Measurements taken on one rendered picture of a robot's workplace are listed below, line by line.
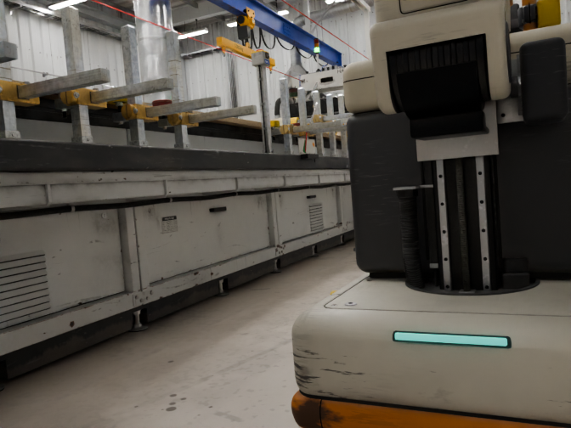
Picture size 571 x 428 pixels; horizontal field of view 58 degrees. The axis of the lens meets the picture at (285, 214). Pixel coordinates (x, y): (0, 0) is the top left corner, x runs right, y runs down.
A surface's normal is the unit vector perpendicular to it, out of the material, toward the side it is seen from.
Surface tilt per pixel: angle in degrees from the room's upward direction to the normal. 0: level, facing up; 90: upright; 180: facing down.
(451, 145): 90
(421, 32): 98
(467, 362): 90
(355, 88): 90
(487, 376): 90
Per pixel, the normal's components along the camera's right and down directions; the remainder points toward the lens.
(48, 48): 0.90, -0.05
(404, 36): -0.42, 0.22
